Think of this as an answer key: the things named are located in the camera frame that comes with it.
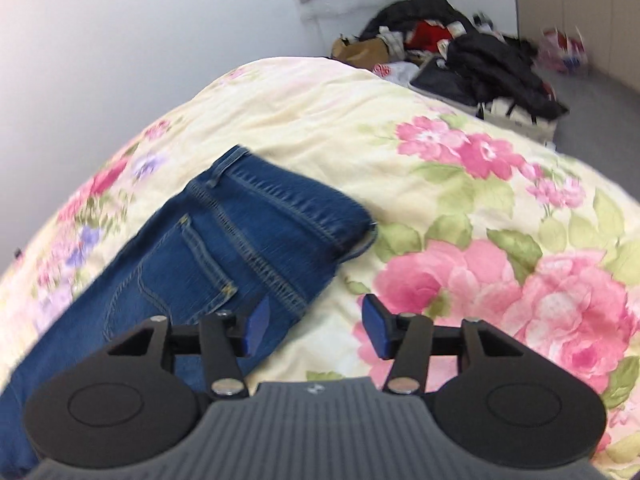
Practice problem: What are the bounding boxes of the white box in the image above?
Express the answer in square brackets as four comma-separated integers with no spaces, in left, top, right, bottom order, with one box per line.
[477,99,557,142]

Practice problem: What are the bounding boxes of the brown paper bag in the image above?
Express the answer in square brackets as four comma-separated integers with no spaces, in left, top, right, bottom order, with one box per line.
[331,34,392,69]

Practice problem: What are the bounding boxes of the beige wardrobe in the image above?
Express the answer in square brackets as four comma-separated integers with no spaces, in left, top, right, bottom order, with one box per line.
[511,0,640,92]

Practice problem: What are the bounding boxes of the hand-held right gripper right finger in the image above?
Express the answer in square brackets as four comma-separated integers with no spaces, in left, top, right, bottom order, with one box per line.
[361,294,536,396]

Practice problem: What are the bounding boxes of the dark grey bag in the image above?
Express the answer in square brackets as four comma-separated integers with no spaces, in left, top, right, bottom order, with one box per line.
[410,57,482,107]

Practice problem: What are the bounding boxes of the pink shopping bag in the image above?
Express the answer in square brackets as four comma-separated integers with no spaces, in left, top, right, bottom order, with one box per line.
[537,26,589,74]

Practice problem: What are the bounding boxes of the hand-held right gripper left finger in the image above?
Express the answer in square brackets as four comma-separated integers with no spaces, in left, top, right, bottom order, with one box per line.
[105,296,272,400]

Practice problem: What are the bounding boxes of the red cloth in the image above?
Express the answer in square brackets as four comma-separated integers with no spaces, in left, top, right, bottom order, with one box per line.
[406,20,455,54]

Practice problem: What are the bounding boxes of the black puffy jacket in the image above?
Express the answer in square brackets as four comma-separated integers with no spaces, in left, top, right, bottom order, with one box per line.
[360,0,476,42]

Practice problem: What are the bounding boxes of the blue denim pants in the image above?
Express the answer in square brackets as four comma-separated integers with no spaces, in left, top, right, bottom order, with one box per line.
[0,145,378,478]

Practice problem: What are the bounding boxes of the floral bedspread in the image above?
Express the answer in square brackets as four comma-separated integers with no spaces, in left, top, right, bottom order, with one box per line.
[0,55,640,480]

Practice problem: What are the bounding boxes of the black coat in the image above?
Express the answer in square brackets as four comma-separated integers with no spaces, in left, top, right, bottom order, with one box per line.
[446,32,569,120]

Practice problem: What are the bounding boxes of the white cloth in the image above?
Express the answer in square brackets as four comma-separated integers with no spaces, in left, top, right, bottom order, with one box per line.
[372,60,422,86]

